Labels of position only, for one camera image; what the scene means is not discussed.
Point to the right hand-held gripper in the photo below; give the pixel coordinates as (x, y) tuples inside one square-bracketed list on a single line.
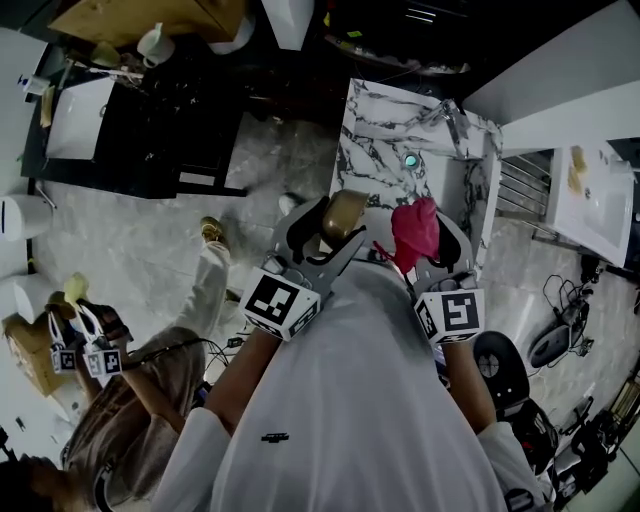
[(460, 315)]

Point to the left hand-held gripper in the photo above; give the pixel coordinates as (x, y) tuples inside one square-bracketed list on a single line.
[(272, 305)]

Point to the pink cloth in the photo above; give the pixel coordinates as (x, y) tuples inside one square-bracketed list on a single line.
[(415, 230)]

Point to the brown bowl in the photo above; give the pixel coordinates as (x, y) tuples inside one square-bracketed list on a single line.
[(345, 215)]

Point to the person's right forearm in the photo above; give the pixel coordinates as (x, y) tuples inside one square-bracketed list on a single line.
[(470, 390)]

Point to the person's left forearm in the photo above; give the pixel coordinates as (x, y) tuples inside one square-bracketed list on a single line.
[(245, 380)]

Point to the yellow sponge cloth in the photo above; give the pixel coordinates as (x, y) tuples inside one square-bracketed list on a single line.
[(577, 170)]

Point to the teal sink drain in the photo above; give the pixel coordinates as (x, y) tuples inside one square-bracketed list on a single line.
[(411, 161)]

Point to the metal rack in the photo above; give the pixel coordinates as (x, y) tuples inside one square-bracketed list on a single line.
[(520, 185)]

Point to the marble sink basin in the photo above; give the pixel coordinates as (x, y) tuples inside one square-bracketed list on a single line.
[(385, 150)]

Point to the black oval device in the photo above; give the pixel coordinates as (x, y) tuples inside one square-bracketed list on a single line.
[(547, 347)]

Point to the person's white shirt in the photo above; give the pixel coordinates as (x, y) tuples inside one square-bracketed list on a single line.
[(350, 400)]

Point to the white rectangular washbasin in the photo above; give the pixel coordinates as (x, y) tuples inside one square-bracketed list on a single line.
[(600, 210)]

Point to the black marble vanity cabinet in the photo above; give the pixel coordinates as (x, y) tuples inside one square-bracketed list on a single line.
[(160, 140)]

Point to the white paper roll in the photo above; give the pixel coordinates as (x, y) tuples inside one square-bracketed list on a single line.
[(235, 42)]

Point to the white panel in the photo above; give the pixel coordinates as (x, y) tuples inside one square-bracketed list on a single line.
[(287, 22)]

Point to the white cup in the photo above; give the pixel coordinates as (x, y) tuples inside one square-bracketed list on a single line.
[(157, 47)]

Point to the small white washbasin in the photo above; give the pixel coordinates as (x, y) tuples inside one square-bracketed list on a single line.
[(75, 125)]

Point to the large brown box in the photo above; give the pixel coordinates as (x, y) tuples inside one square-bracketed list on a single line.
[(150, 17)]

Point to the white round bin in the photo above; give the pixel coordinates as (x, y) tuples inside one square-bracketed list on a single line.
[(27, 217)]

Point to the white cylinder container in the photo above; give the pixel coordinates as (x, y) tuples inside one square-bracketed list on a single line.
[(25, 297)]

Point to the cardboard box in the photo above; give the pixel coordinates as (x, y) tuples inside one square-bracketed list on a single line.
[(30, 350)]

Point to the white soap bottle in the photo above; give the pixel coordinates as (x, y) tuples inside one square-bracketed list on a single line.
[(35, 85)]

